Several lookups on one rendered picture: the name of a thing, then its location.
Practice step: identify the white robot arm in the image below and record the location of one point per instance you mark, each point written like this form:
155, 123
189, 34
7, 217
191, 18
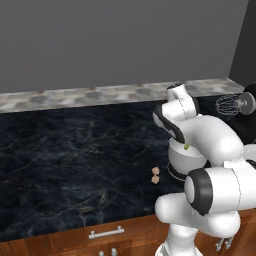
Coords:
213, 140

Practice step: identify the tan sugar cube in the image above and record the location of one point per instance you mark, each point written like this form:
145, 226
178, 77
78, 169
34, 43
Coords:
155, 180
155, 171

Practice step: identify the yellow-green butter stick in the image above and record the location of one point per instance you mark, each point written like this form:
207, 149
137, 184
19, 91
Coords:
186, 146

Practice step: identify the white mixer bowl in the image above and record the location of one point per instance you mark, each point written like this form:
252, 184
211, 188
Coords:
182, 159

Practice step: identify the black stand mixer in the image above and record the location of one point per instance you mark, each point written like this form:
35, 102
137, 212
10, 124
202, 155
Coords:
246, 128

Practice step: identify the wooden drawer front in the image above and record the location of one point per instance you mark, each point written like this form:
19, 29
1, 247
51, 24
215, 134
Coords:
133, 230

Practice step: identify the wooden cupboard door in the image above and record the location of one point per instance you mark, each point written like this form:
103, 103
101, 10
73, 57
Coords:
245, 238

